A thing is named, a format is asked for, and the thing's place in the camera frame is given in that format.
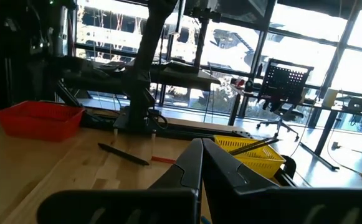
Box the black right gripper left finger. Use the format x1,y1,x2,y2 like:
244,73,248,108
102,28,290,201
37,138,203,224

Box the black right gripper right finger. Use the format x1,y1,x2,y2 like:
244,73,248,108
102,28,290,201
202,138,362,224

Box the red marker pen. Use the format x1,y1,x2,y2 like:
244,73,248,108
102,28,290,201
151,156,177,164

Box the black pen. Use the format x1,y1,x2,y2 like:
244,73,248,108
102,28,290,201
228,139,275,156

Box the black pencil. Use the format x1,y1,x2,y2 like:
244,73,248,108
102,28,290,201
98,142,150,166

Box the dark green pencil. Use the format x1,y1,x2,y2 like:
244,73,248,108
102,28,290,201
233,137,280,152

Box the yellow plastic bin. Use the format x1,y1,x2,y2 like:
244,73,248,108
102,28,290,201
213,134,287,179

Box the black clamp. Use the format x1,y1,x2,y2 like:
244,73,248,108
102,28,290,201
282,155,298,179

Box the black standing desk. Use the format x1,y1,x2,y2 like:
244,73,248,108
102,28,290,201
230,79,362,171

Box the black office chair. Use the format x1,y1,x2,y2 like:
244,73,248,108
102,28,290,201
257,58,315,141

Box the white cup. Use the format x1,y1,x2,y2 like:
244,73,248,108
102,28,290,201
322,88,339,108

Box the grey desk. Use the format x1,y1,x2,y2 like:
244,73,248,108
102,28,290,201
55,55,222,94

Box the grey box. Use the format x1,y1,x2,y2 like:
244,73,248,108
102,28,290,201
347,96,362,112

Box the red plastic bin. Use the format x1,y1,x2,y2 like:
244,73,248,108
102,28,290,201
0,100,85,143

